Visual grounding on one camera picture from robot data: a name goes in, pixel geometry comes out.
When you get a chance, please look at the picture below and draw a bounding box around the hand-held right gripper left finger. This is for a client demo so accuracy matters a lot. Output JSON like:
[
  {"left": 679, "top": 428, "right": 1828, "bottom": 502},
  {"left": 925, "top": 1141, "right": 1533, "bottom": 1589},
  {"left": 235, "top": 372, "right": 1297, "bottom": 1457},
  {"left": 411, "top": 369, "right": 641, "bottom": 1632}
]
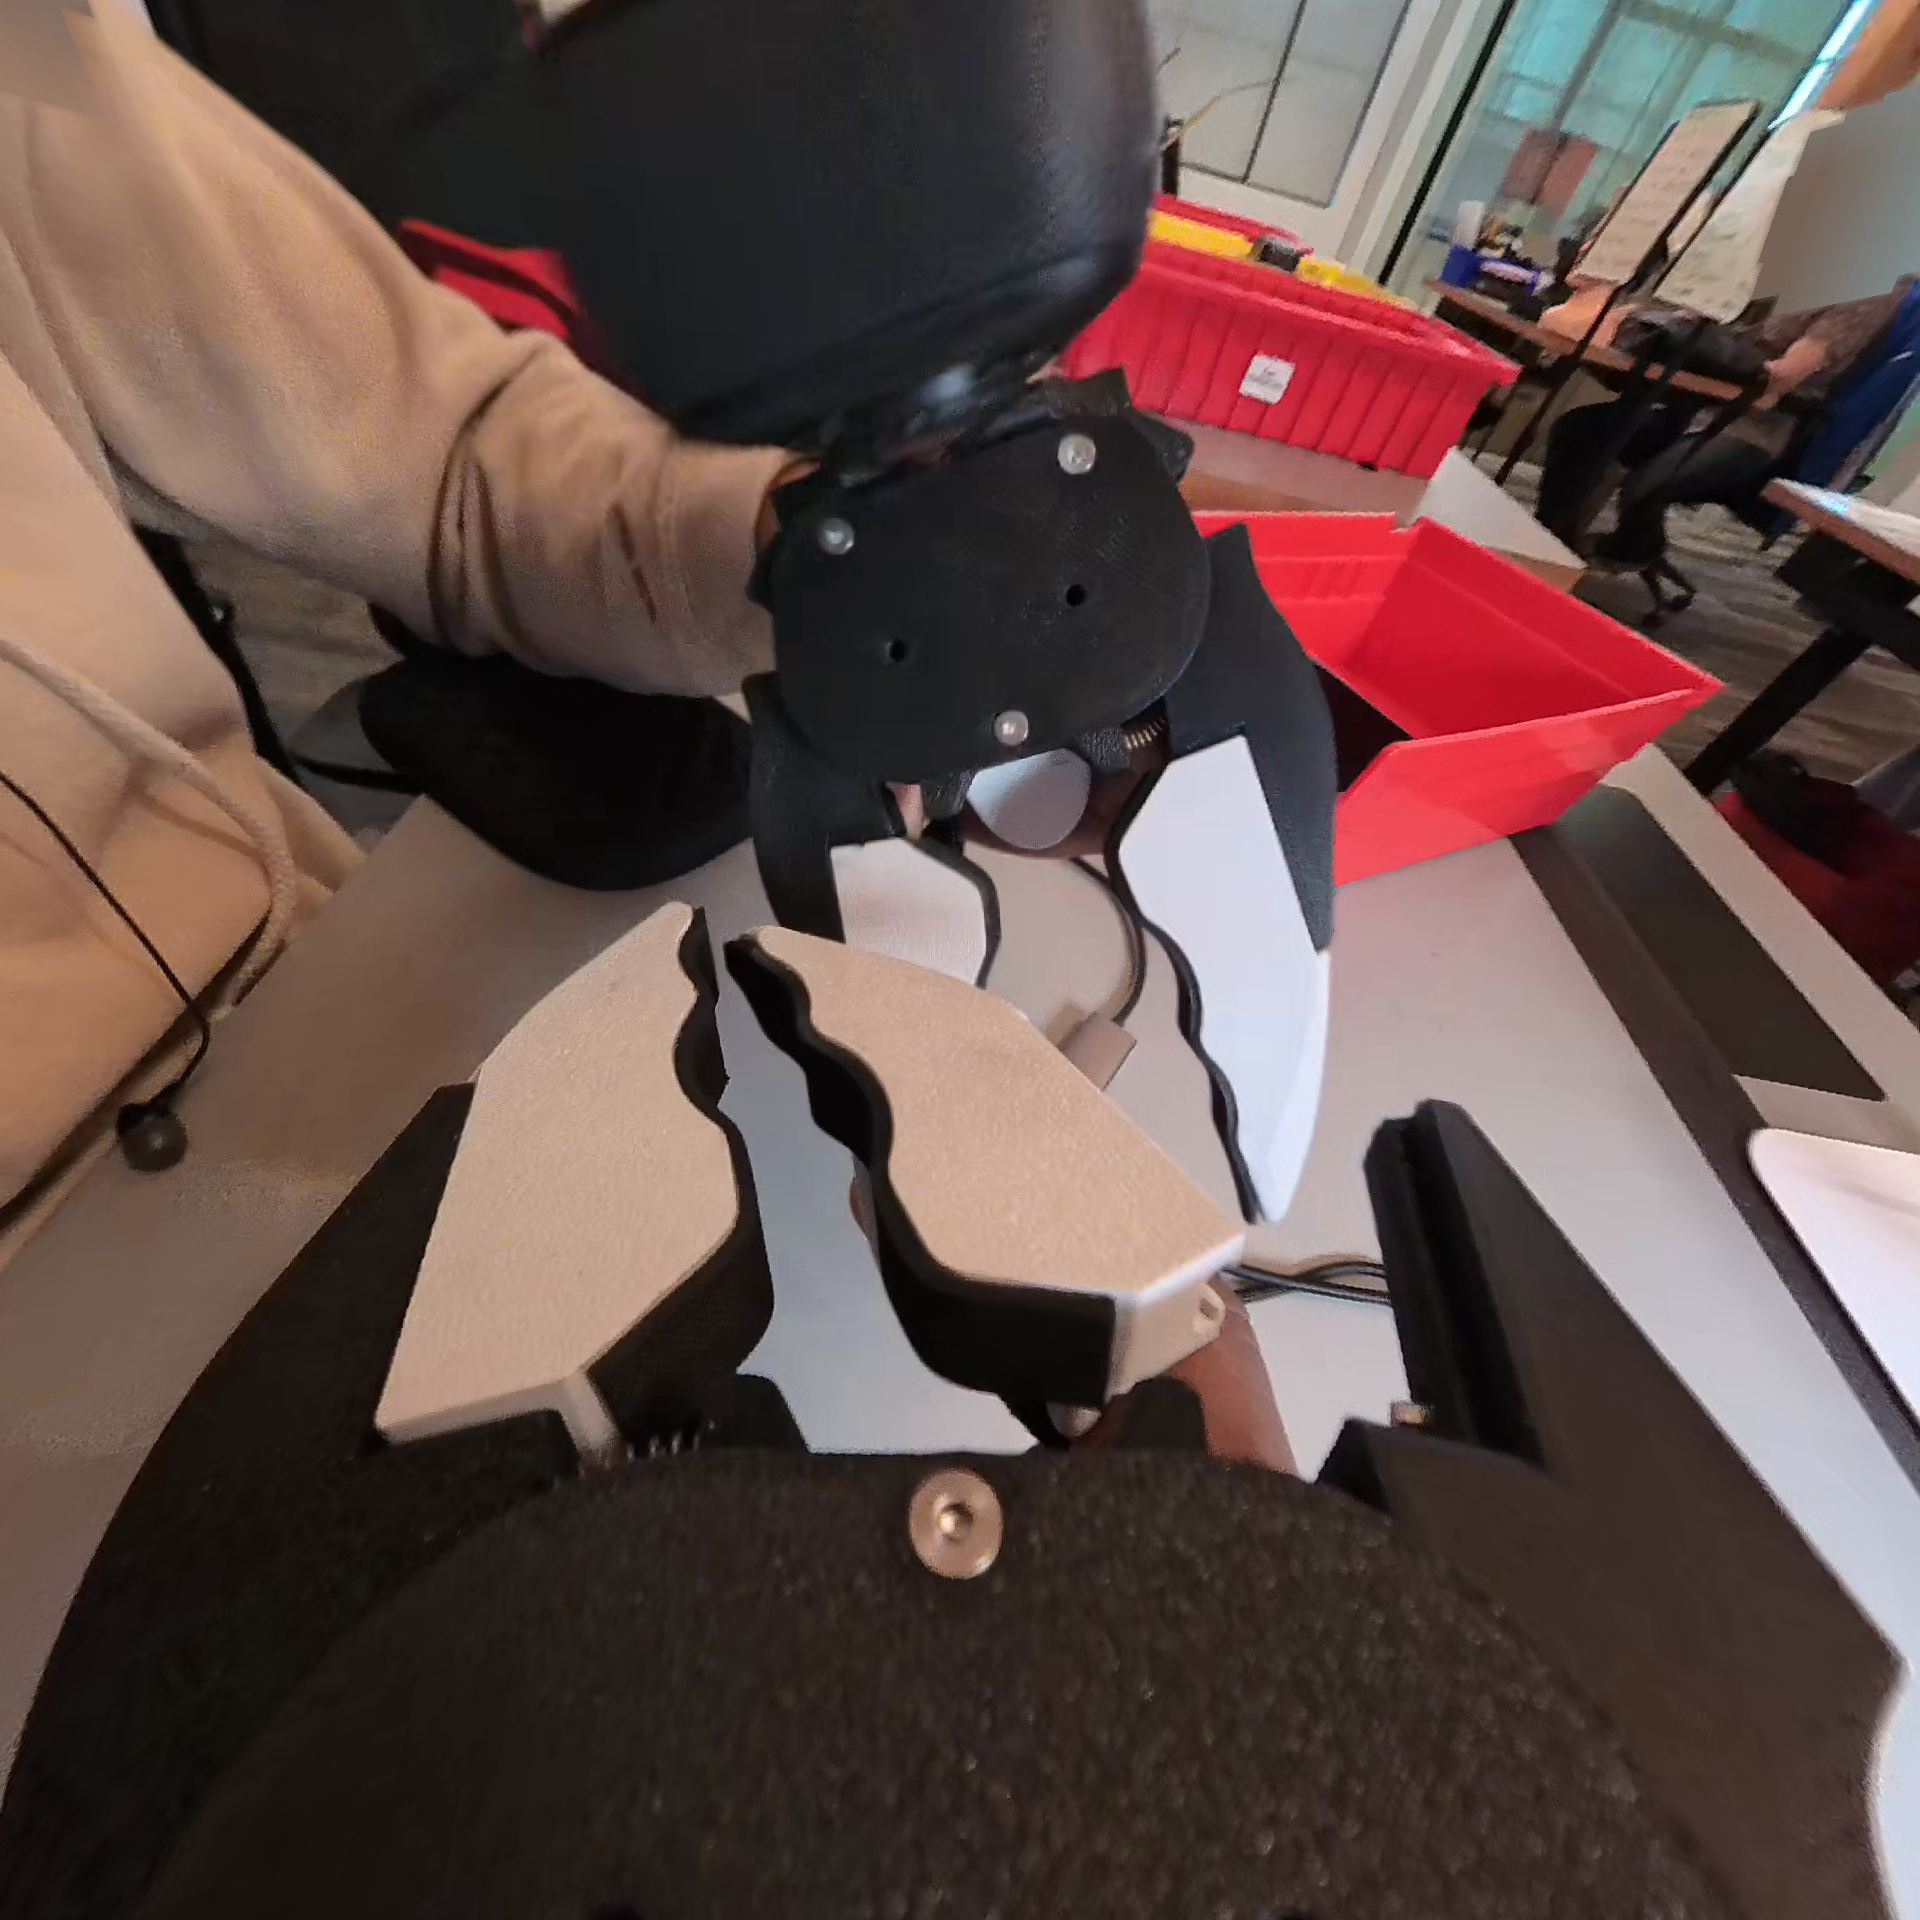
[{"left": 375, "top": 903, "right": 774, "bottom": 1465}]

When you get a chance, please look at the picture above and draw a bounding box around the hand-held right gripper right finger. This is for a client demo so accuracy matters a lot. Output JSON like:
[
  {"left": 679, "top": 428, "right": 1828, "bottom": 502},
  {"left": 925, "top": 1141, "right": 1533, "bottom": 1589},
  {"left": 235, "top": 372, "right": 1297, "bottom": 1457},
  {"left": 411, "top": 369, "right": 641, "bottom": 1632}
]
[{"left": 722, "top": 924, "right": 1251, "bottom": 1412}]

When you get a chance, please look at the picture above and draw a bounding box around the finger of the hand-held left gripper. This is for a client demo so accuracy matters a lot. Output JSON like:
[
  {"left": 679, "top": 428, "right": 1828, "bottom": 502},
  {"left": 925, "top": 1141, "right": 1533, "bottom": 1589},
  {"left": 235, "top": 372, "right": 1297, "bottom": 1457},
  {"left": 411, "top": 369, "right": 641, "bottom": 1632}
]
[
  {"left": 832, "top": 836, "right": 1003, "bottom": 992},
  {"left": 1104, "top": 733, "right": 1335, "bottom": 1225}
]

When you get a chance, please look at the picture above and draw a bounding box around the grey usb-c cable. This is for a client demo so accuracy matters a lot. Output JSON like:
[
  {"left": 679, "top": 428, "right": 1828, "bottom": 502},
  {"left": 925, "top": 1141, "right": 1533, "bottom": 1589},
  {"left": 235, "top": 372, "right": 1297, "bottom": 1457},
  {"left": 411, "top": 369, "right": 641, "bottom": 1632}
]
[{"left": 1050, "top": 855, "right": 1151, "bottom": 1087}]

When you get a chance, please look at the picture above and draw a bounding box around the person's left forearm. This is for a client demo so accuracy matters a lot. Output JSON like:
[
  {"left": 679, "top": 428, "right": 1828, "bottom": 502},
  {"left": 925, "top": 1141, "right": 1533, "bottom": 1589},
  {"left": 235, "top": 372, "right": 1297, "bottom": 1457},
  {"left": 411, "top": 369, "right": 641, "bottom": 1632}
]
[{"left": 0, "top": 0, "right": 799, "bottom": 704}]

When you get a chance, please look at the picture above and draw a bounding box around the black bin divider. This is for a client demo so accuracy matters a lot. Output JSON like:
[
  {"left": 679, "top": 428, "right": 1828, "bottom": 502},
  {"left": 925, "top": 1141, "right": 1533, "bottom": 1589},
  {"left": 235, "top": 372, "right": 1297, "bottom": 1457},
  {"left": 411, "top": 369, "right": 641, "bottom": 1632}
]
[{"left": 1317, "top": 667, "right": 1417, "bottom": 799}]

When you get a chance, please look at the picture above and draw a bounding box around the yellow plastic bin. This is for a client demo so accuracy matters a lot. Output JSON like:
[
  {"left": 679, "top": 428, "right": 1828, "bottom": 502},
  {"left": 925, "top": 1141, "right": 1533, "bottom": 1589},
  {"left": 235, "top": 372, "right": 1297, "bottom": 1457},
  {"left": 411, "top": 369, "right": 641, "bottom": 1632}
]
[{"left": 1146, "top": 210, "right": 1412, "bottom": 311}]

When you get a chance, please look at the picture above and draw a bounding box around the black office chair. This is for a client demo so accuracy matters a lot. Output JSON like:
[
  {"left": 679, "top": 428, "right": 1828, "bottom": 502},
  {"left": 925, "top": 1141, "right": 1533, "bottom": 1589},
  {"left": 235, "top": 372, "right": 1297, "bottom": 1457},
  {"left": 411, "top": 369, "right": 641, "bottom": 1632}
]
[{"left": 143, "top": 524, "right": 760, "bottom": 895}]

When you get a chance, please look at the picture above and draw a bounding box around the open red plastic bin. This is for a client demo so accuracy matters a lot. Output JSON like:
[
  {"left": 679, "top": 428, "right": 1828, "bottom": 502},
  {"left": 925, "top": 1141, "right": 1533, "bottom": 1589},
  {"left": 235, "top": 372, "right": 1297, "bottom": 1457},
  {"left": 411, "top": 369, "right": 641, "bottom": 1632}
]
[{"left": 1192, "top": 511, "right": 1725, "bottom": 889}]

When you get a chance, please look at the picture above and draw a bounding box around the large ribbed red bin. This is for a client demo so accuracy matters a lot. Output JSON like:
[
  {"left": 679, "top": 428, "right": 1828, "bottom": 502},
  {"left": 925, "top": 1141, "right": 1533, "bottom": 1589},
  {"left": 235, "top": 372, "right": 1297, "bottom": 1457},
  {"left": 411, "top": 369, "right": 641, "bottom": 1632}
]
[{"left": 1057, "top": 240, "right": 1520, "bottom": 468}]

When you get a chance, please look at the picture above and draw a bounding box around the person's beige hoodie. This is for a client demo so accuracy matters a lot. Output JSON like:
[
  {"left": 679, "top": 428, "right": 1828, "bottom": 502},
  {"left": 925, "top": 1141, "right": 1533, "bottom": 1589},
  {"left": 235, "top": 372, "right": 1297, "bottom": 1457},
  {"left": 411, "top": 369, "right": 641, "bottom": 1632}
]
[{"left": 0, "top": 361, "right": 362, "bottom": 1262}]

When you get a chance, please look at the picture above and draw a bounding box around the red bag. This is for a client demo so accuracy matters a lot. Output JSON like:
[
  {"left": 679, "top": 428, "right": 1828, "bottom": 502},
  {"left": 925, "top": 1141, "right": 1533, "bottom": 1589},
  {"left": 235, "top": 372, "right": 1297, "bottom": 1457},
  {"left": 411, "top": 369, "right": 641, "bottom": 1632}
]
[{"left": 1716, "top": 750, "right": 1920, "bottom": 979}]

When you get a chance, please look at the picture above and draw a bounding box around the wooden desk with black legs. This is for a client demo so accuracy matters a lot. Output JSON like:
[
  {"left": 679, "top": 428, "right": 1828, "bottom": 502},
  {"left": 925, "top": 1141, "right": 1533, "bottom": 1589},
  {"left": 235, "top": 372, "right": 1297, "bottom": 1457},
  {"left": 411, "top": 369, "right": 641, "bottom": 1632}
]
[{"left": 1425, "top": 276, "right": 1773, "bottom": 409}]

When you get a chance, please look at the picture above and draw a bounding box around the white tray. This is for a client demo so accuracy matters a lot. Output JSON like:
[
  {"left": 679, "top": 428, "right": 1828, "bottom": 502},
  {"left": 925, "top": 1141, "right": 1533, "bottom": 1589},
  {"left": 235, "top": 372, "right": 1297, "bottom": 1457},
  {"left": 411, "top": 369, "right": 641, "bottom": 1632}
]
[{"left": 1746, "top": 1129, "right": 1920, "bottom": 1428}]

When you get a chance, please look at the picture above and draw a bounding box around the whiteboard easel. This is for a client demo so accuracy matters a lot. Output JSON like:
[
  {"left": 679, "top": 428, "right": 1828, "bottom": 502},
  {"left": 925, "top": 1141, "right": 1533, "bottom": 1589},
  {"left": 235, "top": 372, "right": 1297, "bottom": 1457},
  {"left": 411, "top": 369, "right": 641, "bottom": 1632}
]
[
  {"left": 1657, "top": 113, "right": 1849, "bottom": 325},
  {"left": 1575, "top": 97, "right": 1765, "bottom": 289}
]

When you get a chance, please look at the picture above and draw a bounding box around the black cable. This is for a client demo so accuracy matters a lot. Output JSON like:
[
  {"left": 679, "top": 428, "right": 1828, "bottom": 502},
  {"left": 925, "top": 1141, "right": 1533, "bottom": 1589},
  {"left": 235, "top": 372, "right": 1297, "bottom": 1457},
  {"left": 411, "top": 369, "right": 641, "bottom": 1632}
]
[{"left": 1222, "top": 1253, "right": 1398, "bottom": 1311}]

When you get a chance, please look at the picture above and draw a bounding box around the red tote with handle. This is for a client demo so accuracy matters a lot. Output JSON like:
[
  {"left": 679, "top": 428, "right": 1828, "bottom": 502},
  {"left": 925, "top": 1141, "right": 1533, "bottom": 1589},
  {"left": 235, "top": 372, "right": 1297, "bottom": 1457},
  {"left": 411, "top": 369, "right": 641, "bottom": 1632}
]
[{"left": 392, "top": 217, "right": 602, "bottom": 371}]

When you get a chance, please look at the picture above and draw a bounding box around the thin black cord with toggle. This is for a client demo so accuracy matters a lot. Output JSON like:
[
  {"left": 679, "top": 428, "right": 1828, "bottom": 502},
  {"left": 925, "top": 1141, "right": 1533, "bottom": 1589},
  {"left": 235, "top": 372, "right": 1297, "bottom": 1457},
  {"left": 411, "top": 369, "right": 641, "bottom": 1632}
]
[{"left": 0, "top": 773, "right": 212, "bottom": 1172}]

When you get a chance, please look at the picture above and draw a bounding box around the beige hoodie drawstring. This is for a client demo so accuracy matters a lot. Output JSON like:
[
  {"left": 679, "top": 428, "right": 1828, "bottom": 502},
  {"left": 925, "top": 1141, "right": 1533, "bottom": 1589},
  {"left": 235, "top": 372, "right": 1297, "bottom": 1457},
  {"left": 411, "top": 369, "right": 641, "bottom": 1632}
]
[{"left": 0, "top": 637, "right": 302, "bottom": 992}]

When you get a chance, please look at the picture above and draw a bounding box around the wooden desk with black frame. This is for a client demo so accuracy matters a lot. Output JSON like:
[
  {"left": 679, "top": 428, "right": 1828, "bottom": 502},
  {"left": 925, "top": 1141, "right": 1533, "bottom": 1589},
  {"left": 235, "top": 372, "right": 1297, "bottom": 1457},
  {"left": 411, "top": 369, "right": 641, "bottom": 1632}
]
[{"left": 1687, "top": 480, "right": 1920, "bottom": 799}]

